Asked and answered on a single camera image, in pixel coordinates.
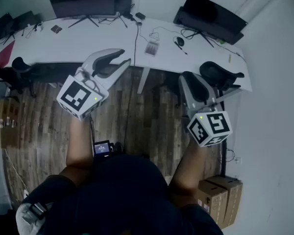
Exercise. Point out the black computer monitor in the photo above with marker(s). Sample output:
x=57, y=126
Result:
x=27, y=19
x=83, y=1
x=210, y=16
x=1, y=27

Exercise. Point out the yellow pen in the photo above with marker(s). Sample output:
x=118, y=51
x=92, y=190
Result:
x=230, y=58

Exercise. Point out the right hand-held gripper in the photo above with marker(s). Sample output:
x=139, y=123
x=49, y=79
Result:
x=210, y=128

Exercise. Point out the small black screen device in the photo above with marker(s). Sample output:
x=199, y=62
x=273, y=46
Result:
x=101, y=149

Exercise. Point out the black power adapter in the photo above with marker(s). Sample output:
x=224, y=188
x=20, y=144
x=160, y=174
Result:
x=140, y=15

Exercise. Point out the black table leg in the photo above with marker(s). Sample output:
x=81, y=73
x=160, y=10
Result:
x=223, y=136

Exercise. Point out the person's right forearm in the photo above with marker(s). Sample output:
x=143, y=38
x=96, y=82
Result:
x=188, y=165

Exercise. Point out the white plug adapter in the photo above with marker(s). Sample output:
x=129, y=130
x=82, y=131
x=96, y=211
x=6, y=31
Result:
x=26, y=193

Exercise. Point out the dark red folder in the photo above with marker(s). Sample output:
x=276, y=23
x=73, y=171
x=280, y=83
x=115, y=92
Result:
x=5, y=55

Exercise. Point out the person's black shoe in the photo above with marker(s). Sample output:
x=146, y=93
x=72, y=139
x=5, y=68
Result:
x=117, y=148

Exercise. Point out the white table leg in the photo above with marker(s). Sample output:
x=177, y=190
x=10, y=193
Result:
x=143, y=81

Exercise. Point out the black office chair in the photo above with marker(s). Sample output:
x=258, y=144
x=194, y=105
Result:
x=215, y=73
x=19, y=70

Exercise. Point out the person's left forearm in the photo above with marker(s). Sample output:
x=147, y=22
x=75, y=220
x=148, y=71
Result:
x=79, y=143

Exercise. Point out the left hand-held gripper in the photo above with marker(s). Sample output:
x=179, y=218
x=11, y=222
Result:
x=76, y=97

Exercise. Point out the black computer case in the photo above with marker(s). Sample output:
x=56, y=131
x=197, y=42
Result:
x=123, y=5

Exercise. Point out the person's dark blue shirt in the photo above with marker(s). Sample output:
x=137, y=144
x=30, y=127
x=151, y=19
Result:
x=122, y=195

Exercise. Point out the grey calculator with dark keys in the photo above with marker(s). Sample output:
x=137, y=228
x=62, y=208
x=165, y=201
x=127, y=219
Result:
x=152, y=48

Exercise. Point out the black computer mouse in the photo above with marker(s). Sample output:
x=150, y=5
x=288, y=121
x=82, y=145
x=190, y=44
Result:
x=180, y=41

